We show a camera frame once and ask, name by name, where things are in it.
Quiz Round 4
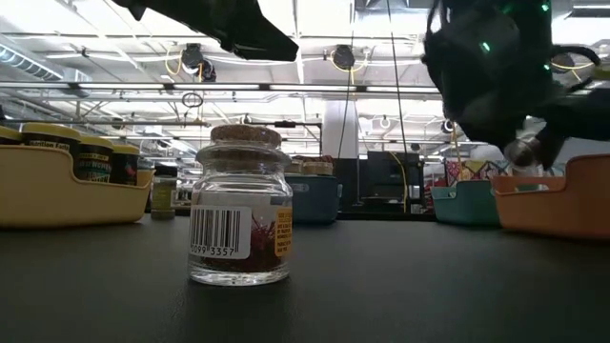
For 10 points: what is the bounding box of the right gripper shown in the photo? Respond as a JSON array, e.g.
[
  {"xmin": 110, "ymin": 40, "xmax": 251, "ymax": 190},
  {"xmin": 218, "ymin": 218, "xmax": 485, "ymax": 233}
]
[{"xmin": 421, "ymin": 0, "xmax": 568, "ymax": 169}]

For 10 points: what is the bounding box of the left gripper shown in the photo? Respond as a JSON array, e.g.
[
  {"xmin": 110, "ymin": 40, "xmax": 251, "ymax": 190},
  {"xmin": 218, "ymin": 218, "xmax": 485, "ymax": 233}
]
[{"xmin": 112, "ymin": 0, "xmax": 299, "ymax": 62}]

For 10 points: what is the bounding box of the yellow lid chili onion jar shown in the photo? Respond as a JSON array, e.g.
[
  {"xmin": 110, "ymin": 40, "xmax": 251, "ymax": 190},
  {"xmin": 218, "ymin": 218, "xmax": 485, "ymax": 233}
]
[
  {"xmin": 77, "ymin": 134, "xmax": 115, "ymax": 184},
  {"xmin": 109, "ymin": 144, "xmax": 141, "ymax": 187},
  {"xmin": 21, "ymin": 122, "xmax": 82, "ymax": 178},
  {"xmin": 0, "ymin": 126, "xmax": 24, "ymax": 147}
]

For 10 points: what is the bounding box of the colourful patterned cloth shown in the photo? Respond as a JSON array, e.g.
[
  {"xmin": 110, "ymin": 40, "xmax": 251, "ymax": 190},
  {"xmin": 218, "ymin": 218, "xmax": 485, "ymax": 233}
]
[{"xmin": 443, "ymin": 159, "xmax": 514, "ymax": 185}]

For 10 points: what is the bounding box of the coral orange plastic bin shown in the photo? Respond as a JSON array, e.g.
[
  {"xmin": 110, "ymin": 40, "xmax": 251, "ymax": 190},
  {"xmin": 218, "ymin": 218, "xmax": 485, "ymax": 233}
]
[{"xmin": 490, "ymin": 152, "xmax": 610, "ymax": 239}]

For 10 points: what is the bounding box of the teal plastic bin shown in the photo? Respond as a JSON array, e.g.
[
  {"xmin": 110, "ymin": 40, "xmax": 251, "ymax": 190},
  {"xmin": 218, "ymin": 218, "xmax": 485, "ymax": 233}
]
[{"xmin": 430, "ymin": 179, "xmax": 501, "ymax": 228}]

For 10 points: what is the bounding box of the white building pillar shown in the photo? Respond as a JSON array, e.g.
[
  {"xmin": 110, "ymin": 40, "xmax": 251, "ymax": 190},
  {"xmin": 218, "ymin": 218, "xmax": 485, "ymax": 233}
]
[{"xmin": 322, "ymin": 99, "xmax": 359, "ymax": 159}]

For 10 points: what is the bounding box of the black computer tower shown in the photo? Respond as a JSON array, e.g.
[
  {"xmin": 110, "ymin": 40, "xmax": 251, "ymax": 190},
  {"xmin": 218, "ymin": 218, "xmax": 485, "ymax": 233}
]
[{"xmin": 333, "ymin": 151, "xmax": 433, "ymax": 214}]

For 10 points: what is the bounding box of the dark blue plastic bin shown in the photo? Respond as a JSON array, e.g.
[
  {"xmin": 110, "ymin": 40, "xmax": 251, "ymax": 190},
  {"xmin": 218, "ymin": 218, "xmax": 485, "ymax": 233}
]
[{"xmin": 288, "ymin": 173, "xmax": 343, "ymax": 225}]

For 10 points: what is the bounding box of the grey ceiling pipe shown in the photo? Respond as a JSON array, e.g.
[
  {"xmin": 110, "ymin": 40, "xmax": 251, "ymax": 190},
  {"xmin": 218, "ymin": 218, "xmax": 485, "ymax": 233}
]
[{"xmin": 0, "ymin": 118, "xmax": 211, "ymax": 128}]

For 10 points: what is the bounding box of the black lid green herb jar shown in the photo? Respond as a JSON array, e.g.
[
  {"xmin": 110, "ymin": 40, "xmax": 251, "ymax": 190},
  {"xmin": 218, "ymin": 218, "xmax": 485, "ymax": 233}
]
[{"xmin": 150, "ymin": 164, "xmax": 179, "ymax": 221}]

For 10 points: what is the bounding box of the ribbed ceiling air vent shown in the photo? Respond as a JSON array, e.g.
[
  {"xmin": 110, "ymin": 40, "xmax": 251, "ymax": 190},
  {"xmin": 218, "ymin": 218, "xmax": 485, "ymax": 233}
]
[{"xmin": 0, "ymin": 45, "xmax": 66, "ymax": 82}]

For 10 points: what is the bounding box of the yellow plastic bin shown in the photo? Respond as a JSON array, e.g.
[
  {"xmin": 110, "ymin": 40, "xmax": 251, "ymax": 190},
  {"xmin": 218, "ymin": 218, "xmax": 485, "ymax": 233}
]
[{"xmin": 0, "ymin": 145, "xmax": 156, "ymax": 230}]

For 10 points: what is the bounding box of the black ceiling cable reel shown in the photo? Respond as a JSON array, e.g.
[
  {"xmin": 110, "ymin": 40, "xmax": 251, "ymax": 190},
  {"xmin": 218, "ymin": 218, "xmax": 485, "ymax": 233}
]
[
  {"xmin": 180, "ymin": 42, "xmax": 218, "ymax": 83},
  {"xmin": 331, "ymin": 44, "xmax": 357, "ymax": 71}
]

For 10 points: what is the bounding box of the yellow extension cord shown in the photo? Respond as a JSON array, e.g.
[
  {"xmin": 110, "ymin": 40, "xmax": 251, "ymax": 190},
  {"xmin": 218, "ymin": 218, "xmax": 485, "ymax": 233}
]
[{"xmin": 452, "ymin": 121, "xmax": 464, "ymax": 166}]

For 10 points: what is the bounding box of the long horizontal overhead rail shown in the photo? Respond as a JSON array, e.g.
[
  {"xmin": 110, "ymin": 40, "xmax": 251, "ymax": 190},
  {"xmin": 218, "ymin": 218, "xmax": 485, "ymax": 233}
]
[{"xmin": 0, "ymin": 80, "xmax": 442, "ymax": 96}]

